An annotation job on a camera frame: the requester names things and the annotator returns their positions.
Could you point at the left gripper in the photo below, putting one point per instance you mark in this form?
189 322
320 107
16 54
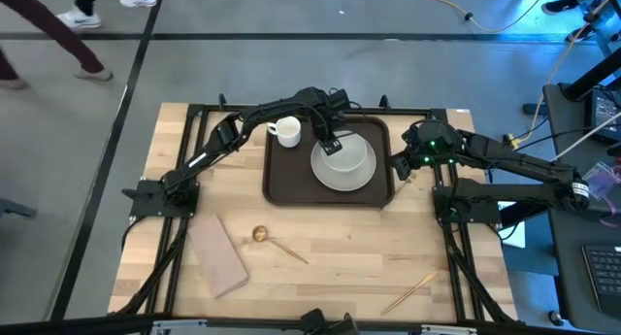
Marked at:
326 123

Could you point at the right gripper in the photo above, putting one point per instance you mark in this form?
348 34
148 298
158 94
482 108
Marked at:
406 159

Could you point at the white plate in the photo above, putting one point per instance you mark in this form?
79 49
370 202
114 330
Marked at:
339 182

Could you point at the white mug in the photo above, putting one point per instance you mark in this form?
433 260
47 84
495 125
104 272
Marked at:
287 131

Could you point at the dark brown tray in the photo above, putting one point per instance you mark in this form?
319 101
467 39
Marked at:
291 179

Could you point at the gold spoon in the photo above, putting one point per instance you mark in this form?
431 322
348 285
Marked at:
259 233

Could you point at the beige napkin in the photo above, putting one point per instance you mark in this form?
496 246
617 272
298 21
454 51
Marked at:
218 255

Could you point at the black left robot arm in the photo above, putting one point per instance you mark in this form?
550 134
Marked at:
213 145

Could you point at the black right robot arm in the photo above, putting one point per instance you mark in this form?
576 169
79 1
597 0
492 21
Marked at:
514 165

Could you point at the yellow plug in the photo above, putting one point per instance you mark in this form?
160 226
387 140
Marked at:
509 141

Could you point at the white paper sheet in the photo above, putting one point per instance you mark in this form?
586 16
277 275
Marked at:
515 235

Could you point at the black side desk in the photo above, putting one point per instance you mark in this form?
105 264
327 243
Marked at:
572 277
563 131

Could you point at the black bulky object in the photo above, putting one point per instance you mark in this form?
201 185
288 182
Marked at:
330 323

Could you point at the black caster wheel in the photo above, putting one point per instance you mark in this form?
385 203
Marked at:
555 318

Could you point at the black tablet device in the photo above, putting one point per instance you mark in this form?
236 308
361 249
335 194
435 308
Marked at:
606 114

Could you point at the black pole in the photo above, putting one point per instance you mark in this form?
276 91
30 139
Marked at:
592 75

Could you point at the person's foot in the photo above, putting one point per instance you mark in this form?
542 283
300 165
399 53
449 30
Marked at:
579 34
560 6

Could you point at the black keyboard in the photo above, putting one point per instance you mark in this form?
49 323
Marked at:
604 277

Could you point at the person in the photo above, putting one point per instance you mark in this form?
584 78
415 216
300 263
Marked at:
80 17
48 29

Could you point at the black crossbeam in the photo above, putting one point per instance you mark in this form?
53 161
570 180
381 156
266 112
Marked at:
73 325

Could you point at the grey chair leg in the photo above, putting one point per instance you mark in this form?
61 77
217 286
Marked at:
14 209

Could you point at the black aluminium table frame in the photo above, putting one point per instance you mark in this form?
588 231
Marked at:
454 277

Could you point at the silver bracket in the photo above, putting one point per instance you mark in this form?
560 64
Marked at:
179 325
448 330

